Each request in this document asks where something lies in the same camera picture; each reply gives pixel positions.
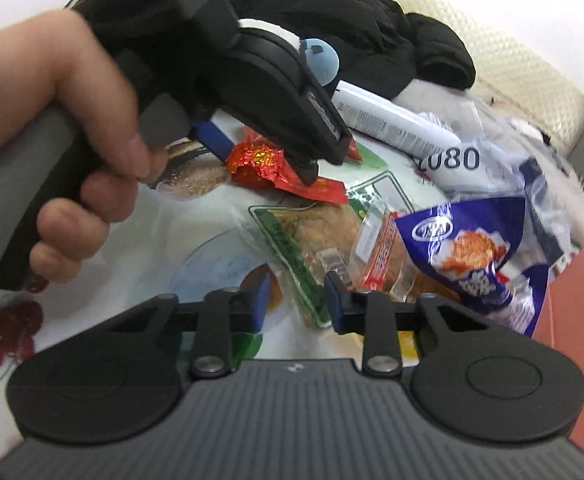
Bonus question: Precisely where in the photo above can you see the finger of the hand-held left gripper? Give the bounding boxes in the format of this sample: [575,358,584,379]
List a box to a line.
[252,77,356,187]
[188,119,236,164]

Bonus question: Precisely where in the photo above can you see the person's left hand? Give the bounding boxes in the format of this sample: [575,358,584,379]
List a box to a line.
[0,9,153,283]

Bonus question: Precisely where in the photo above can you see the black puffer jacket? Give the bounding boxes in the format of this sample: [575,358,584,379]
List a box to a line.
[232,0,476,96]

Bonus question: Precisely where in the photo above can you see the blue snack bag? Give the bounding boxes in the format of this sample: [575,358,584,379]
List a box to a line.
[394,195,553,338]

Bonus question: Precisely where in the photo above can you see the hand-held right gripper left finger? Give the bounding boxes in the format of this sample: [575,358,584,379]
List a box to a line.
[104,266,273,378]

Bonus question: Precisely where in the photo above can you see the pink cardboard box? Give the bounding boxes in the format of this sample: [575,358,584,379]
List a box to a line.
[532,227,584,456]

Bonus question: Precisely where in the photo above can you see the white tube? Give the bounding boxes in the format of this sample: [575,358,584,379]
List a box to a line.
[333,80,462,158]

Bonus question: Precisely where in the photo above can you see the cream quilted headboard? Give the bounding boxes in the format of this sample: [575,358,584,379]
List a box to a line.
[339,0,584,158]

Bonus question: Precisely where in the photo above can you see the clear printed plastic bag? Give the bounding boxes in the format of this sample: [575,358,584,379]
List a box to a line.
[412,95,584,281]

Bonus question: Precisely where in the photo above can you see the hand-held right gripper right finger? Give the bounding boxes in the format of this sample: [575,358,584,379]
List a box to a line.
[323,270,488,377]

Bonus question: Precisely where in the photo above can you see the orange label bread packet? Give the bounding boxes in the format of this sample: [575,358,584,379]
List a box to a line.
[317,200,463,306]

